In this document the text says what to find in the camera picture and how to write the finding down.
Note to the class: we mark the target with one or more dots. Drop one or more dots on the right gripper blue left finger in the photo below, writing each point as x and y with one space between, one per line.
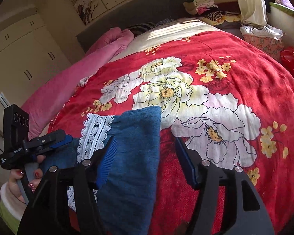
106 162

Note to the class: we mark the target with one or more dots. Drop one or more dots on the blue denim pants lace trim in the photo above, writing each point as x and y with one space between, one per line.
126 199

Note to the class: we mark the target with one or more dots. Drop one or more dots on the red bag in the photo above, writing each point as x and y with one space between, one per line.
287 59

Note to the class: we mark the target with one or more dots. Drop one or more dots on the red floral bedspread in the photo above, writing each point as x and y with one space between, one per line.
230 102

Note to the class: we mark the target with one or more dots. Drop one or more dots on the striped pillow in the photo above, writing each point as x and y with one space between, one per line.
140 28

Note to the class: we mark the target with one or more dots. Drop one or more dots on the white cloth on floral box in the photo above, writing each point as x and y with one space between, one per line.
267 39

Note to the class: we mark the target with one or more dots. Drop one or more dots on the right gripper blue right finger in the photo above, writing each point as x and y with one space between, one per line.
188 162

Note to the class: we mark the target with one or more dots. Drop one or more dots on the pink quilt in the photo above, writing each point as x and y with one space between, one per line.
48 100

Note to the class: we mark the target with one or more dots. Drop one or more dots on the left hand red nails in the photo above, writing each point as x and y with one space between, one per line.
14 181

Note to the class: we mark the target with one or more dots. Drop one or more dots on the stack of folded clothes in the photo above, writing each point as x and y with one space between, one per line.
214 12

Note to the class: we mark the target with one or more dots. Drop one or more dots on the cream curtain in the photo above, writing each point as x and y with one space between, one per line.
253 12

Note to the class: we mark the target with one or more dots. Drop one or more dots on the white wardrobe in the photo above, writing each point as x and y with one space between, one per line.
29 57

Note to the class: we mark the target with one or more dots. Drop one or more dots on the grey padded headboard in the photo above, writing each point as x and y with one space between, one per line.
131 13

